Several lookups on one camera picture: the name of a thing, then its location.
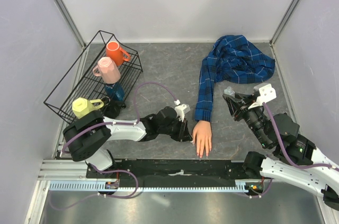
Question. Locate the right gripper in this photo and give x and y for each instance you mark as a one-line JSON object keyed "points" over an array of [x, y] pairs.
{"points": [[235, 104]]}

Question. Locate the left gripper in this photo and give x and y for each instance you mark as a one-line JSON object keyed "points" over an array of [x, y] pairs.
{"points": [[183, 134]]}

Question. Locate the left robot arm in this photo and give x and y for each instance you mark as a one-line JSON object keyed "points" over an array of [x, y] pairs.
{"points": [[84, 139]]}

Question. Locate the mannequin hand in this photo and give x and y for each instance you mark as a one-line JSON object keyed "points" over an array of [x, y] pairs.
{"points": [[202, 137]]}

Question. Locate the blue plaid shirt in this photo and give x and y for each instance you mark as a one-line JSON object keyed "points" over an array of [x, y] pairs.
{"points": [[235, 59]]}

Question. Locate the blue glass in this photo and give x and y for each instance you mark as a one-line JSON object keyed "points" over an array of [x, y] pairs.
{"points": [[114, 91]]}

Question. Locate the pink mug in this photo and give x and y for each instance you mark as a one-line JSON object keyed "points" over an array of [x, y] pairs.
{"points": [[107, 70]]}

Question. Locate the yellow mug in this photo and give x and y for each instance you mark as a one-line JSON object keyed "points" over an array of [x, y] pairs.
{"points": [[81, 106]]}

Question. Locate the orange mug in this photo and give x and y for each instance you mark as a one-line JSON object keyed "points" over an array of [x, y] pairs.
{"points": [[117, 53]]}

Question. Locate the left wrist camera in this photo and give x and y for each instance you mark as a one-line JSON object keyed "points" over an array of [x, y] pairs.
{"points": [[181, 110]]}

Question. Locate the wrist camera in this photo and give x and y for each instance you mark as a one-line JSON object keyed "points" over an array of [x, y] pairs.
{"points": [[264, 93], [181, 110]]}

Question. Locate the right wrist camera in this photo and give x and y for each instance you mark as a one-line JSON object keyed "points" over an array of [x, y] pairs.
{"points": [[264, 93]]}

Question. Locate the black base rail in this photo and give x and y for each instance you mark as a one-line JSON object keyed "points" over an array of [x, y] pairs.
{"points": [[134, 169]]}

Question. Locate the black wire dish rack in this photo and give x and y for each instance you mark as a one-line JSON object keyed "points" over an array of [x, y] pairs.
{"points": [[79, 80]]}

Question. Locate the light blue cable duct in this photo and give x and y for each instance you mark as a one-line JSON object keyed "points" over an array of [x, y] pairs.
{"points": [[155, 184]]}

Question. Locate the aluminium corner post right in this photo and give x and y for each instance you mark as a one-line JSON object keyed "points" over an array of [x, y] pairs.
{"points": [[284, 21]]}

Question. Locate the aluminium corner post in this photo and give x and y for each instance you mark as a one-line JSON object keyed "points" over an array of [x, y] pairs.
{"points": [[284, 21], [70, 22]]}

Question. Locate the aluminium corner post left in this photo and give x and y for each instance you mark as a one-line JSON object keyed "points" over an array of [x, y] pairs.
{"points": [[70, 22]]}

